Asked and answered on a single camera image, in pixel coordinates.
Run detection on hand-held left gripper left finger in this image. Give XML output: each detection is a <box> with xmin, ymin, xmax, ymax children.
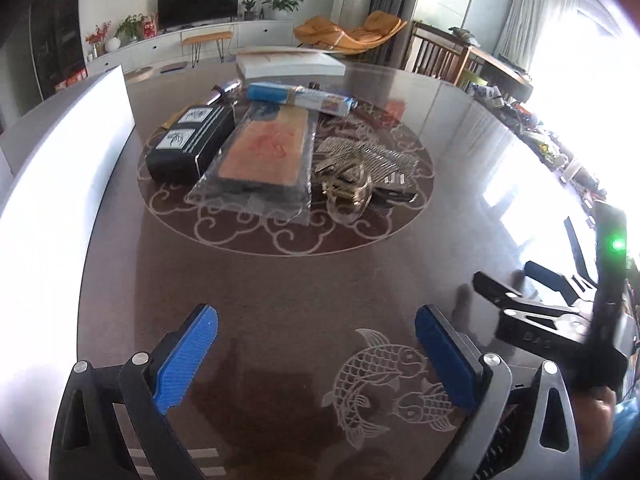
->
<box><xmin>48</xmin><ymin>304</ymin><xmax>219</xmax><ymax>480</ymax></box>

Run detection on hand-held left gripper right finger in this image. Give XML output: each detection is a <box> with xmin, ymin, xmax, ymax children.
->
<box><xmin>415</xmin><ymin>304</ymin><xmax>581</xmax><ymax>480</ymax></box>

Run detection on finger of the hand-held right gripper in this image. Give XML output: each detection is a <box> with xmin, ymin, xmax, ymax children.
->
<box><xmin>524</xmin><ymin>260</ymin><xmax>599</xmax><ymax>307</ymax></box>
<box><xmin>472</xmin><ymin>270</ymin><xmax>596</xmax><ymax>347</ymax></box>

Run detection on person's right forearm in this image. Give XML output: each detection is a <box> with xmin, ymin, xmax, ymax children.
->
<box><xmin>597</xmin><ymin>400</ymin><xmax>640</xmax><ymax>480</ymax></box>

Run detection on person's right hand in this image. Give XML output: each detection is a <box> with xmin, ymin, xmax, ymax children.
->
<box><xmin>575</xmin><ymin>387</ymin><xmax>617</xmax><ymax>461</ymax></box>

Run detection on pile of small household items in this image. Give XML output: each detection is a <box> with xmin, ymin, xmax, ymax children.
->
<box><xmin>467</xmin><ymin>82</ymin><xmax>608</xmax><ymax>201</ymax></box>

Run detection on black hair clip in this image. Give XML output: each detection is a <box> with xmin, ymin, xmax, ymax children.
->
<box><xmin>372</xmin><ymin>185</ymin><xmax>420</xmax><ymax>207</ymax></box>

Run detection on gold translucent hair claw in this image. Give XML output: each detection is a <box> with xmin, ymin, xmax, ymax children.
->
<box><xmin>320</xmin><ymin>162</ymin><xmax>373</xmax><ymax>222</ymax></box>

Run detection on wooden sideboard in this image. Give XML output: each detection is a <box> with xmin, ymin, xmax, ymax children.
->
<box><xmin>462</xmin><ymin>42</ymin><xmax>533</xmax><ymax>106</ymax></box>

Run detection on black box with white labels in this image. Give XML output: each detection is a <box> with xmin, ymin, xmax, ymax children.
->
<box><xmin>145</xmin><ymin>105</ymin><xmax>237</xmax><ymax>184</ymax></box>

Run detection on wooden box in plastic wrap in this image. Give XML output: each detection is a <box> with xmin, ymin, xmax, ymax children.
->
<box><xmin>189</xmin><ymin>101</ymin><xmax>317</xmax><ymax>222</ymax></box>

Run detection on wooden dining chair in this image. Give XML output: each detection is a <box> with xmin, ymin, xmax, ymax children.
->
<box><xmin>402</xmin><ymin>21</ymin><xmax>473</xmax><ymax>88</ymax></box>

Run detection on white window curtain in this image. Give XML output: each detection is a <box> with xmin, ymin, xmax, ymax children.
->
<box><xmin>495</xmin><ymin>0</ymin><xmax>576</xmax><ymax>81</ymax></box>

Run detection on blue and white box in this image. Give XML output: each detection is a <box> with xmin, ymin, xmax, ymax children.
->
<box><xmin>247</xmin><ymin>82</ymin><xmax>358</xmax><ymax>117</ymax></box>

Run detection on carton with red boxes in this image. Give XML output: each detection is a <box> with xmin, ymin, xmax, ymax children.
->
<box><xmin>55</xmin><ymin>69</ymin><xmax>89</xmax><ymax>92</ymax></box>

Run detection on flat white box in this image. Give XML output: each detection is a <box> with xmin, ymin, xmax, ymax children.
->
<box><xmin>236</xmin><ymin>46</ymin><xmax>347</xmax><ymax>79</ymax></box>

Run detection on red flowers in white vase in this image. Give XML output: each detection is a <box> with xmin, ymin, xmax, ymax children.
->
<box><xmin>85</xmin><ymin>21</ymin><xmax>122</xmax><ymax>58</ymax></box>

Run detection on wooden bench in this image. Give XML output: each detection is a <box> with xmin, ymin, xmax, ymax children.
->
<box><xmin>181</xmin><ymin>31</ymin><xmax>234</xmax><ymax>68</ymax></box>

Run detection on orange lounge chair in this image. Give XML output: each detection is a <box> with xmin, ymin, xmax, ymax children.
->
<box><xmin>293</xmin><ymin>10</ymin><xmax>408</xmax><ymax>57</ymax></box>

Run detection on white television cabinet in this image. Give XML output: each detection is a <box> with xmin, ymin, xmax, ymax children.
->
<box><xmin>85</xmin><ymin>19</ymin><xmax>296</xmax><ymax>76</ymax></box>

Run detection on bushy green plant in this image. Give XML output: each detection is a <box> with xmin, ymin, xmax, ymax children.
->
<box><xmin>116</xmin><ymin>14</ymin><xmax>147</xmax><ymax>43</ymax></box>

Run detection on black flat screen television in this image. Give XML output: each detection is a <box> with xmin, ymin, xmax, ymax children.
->
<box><xmin>157</xmin><ymin>0</ymin><xmax>241</xmax><ymax>30</ymax></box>

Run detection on dark glass display cabinet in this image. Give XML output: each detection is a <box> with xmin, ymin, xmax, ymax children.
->
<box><xmin>27</xmin><ymin>0</ymin><xmax>88</xmax><ymax>98</ymax></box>

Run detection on large green potted plant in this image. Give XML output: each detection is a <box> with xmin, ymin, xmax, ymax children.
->
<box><xmin>261</xmin><ymin>0</ymin><xmax>304</xmax><ymax>21</ymax></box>

